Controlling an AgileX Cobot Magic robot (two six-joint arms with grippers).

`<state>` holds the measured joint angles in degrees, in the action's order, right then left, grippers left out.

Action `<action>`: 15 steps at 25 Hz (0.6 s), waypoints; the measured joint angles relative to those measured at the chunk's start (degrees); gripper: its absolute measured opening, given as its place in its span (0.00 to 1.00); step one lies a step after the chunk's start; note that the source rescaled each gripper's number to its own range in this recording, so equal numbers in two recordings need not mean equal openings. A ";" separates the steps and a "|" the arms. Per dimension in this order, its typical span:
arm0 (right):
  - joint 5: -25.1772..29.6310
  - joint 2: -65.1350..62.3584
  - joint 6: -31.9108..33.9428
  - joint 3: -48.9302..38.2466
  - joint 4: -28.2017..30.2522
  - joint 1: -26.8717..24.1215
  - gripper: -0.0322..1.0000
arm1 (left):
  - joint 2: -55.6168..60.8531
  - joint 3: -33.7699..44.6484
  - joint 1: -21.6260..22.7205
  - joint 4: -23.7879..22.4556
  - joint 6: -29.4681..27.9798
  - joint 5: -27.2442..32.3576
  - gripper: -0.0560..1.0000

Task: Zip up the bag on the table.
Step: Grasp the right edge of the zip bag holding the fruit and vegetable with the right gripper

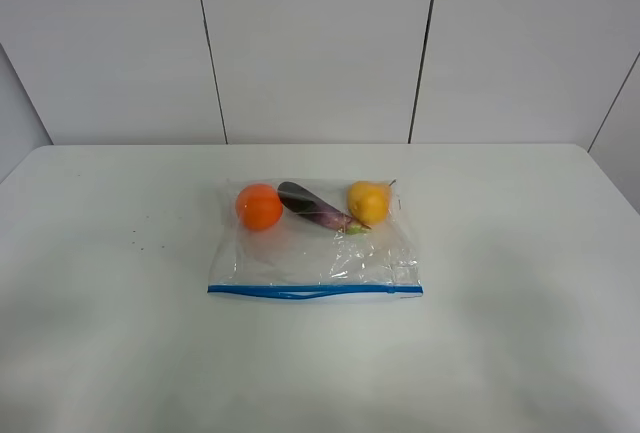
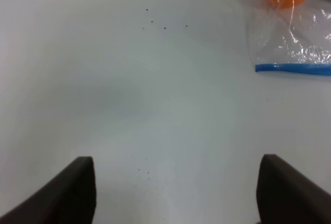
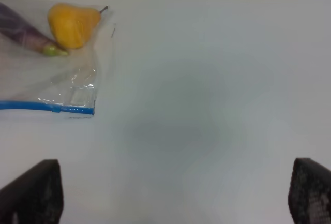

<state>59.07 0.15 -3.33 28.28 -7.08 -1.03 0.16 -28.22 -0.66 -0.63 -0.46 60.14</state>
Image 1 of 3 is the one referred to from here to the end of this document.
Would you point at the clear zip bag blue seal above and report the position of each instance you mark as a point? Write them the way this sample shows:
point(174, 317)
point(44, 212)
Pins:
point(298, 260)

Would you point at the purple eggplant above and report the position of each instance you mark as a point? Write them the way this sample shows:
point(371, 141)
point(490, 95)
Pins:
point(312, 208)

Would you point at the yellow pear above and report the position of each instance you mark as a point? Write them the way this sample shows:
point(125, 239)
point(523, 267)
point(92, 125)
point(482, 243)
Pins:
point(369, 202)

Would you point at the orange fruit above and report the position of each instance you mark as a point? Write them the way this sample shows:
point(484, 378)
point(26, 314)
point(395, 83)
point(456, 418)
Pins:
point(258, 207)

